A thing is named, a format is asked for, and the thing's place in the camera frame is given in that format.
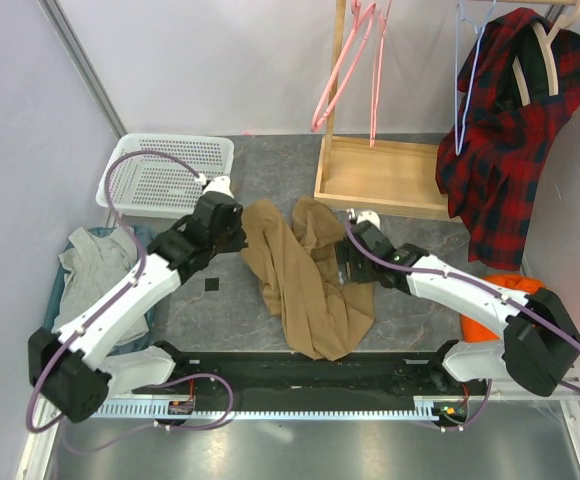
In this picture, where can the slotted white cable duct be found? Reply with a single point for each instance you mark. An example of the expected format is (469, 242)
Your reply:
(162, 408)

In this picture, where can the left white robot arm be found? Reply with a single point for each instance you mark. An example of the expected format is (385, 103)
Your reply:
(74, 368)

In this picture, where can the tan brown garment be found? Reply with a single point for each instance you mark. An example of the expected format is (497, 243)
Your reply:
(295, 264)

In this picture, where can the white plastic basket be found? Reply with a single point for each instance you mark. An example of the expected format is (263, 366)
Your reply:
(152, 186)

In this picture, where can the red plaid skirt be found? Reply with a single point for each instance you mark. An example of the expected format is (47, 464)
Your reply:
(489, 164)

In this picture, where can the wooden clothes rack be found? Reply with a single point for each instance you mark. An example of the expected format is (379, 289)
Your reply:
(392, 178)

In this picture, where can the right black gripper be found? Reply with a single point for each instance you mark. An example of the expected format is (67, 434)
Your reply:
(344, 255)

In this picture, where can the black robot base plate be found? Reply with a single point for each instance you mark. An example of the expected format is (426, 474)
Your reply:
(359, 379)

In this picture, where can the beige wooden hanger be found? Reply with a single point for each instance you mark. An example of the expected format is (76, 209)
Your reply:
(544, 41)

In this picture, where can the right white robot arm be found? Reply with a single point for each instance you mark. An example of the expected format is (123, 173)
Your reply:
(537, 341)

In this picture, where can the grey t-shirt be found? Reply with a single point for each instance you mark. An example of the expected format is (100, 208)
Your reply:
(90, 270)

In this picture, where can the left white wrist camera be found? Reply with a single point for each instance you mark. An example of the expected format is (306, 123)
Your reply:
(219, 184)

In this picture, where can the thin pink wire hanger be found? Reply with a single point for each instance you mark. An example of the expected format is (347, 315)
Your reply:
(383, 17)

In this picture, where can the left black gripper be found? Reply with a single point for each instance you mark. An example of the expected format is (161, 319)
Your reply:
(238, 243)

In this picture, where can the thick pink plastic hanger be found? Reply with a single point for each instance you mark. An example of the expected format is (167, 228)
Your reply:
(345, 61)

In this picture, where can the small black square marker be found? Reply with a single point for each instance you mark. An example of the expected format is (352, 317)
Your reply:
(211, 284)

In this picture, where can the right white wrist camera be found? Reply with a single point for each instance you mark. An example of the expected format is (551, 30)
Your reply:
(356, 217)

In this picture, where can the orange garment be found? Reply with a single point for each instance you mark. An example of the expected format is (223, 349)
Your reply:
(472, 331)

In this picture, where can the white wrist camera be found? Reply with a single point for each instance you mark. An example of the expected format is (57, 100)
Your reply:
(356, 217)
(219, 184)

